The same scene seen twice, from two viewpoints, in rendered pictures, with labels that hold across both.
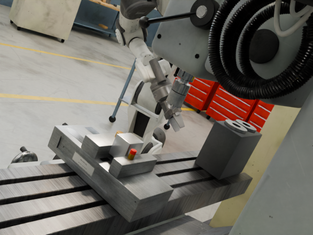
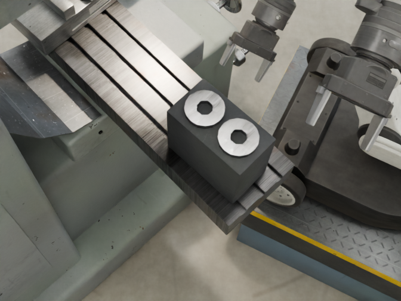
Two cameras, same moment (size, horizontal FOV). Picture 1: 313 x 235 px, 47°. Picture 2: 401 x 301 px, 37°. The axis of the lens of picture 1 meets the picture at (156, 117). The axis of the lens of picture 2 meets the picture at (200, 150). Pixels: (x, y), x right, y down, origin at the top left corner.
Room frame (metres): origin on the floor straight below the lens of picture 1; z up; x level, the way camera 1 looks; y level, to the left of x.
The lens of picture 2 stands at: (1.40, -0.91, 2.31)
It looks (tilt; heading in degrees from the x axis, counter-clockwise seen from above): 66 degrees down; 97
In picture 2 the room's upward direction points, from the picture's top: 5 degrees clockwise
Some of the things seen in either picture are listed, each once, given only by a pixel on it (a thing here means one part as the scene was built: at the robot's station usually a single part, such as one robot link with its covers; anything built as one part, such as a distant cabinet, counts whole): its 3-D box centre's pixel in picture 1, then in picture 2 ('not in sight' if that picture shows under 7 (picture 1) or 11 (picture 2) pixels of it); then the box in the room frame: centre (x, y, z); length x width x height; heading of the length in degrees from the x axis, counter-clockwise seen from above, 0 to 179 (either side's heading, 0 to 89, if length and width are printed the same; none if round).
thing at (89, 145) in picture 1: (109, 145); not in sight; (0.92, 0.09, 1.04); 0.15 x 0.06 x 0.04; 148
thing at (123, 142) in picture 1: (126, 148); not in sight; (0.89, 0.04, 1.06); 0.06 x 0.05 x 0.06; 148
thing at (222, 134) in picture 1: (229, 146); (218, 141); (1.37, -0.31, 1.05); 0.22 x 0.12 x 0.20; 148
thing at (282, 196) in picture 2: not in sight; (274, 185); (1.56, -0.17, 0.50); 0.20 x 0.05 x 0.20; 165
